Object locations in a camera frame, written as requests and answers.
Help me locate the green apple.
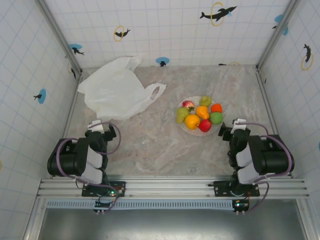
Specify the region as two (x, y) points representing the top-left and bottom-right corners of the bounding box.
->
(209, 111), (224, 125)

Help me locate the yellow pear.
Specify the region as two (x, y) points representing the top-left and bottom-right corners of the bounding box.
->
(195, 105), (210, 120)

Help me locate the pink red apple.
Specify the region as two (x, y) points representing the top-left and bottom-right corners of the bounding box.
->
(182, 100), (196, 113)

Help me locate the large green pear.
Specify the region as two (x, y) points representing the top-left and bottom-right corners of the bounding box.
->
(176, 106), (190, 124)

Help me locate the white plastic bag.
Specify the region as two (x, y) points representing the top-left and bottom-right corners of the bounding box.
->
(77, 55), (168, 121)

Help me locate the white plate with blue grid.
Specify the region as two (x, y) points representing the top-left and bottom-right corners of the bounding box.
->
(176, 95), (227, 137)

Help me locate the grey metal sheet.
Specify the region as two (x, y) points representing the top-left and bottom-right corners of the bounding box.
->
(37, 208), (310, 240)

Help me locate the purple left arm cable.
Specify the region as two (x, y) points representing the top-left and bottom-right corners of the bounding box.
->
(55, 121), (122, 213)

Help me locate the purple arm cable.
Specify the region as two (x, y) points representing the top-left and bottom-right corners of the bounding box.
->
(234, 121), (295, 214)
(55, 121), (122, 213)

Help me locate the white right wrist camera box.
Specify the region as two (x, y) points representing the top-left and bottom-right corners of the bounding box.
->
(231, 119), (251, 136)

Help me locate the aluminium side rail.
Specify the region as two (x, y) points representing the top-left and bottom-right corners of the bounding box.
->
(61, 74), (83, 137)
(256, 65), (294, 179)

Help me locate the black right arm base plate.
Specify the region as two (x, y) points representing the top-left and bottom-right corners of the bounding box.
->
(213, 180), (261, 198)

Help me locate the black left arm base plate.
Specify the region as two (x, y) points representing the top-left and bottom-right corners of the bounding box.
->
(81, 180), (127, 198)

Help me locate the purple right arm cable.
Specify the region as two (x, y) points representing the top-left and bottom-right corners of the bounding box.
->
(234, 121), (295, 214)

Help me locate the aluminium mounting rail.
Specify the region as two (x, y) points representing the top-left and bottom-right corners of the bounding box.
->
(37, 176), (311, 200)

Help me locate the white slotted cable duct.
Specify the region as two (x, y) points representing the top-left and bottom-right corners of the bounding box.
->
(46, 199), (237, 210)

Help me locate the aluminium frame post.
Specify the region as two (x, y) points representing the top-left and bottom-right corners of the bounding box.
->
(256, 0), (301, 72)
(34, 0), (83, 76)

